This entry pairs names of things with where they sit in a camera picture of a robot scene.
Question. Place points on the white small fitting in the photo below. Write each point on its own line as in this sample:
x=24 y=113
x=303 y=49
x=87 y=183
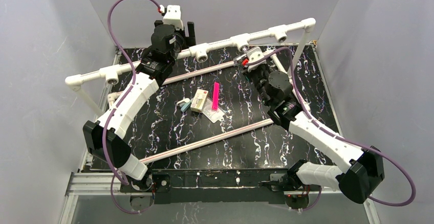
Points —
x=182 y=102

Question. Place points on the clear plastic bag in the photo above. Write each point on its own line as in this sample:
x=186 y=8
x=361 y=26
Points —
x=213 y=115

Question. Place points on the white PVC pipe frame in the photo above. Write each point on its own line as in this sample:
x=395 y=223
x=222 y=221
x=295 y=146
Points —
x=199 y=52

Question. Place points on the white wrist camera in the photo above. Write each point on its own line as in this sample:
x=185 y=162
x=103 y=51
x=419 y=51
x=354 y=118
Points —
x=173 y=17
x=251 y=59

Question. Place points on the chrome water faucet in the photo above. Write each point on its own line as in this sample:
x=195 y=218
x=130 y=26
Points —
x=243 y=49

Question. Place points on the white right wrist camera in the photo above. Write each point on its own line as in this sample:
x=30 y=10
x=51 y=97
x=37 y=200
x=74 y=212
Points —
x=251 y=59

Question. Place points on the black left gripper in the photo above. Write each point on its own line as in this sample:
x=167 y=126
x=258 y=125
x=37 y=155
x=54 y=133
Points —
x=190 y=42

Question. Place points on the teal small fitting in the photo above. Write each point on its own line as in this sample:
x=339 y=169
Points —
x=185 y=106

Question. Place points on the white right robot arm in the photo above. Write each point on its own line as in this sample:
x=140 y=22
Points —
x=356 y=172

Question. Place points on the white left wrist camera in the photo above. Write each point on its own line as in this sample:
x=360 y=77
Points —
x=173 y=17

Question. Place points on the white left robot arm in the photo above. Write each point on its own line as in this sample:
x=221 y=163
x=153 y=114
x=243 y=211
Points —
x=104 y=137

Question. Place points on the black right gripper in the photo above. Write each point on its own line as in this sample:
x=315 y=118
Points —
x=247 y=74

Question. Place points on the beige small cardboard box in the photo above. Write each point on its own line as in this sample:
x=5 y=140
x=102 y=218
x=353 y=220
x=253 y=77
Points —
x=199 y=100

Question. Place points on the pink rectangular bar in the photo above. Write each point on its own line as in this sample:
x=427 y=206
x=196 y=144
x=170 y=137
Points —
x=215 y=96

